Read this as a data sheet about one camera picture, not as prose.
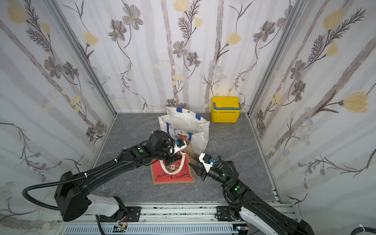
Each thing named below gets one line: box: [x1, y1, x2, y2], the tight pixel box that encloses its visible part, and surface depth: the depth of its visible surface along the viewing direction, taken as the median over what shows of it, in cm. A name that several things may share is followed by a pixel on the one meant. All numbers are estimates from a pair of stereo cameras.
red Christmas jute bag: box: [150, 140, 196, 185], surface depth 82 cm
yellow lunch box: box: [210, 96, 242, 123], surface depth 110 cm
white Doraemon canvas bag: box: [158, 106, 210, 156], surface depth 94 cm
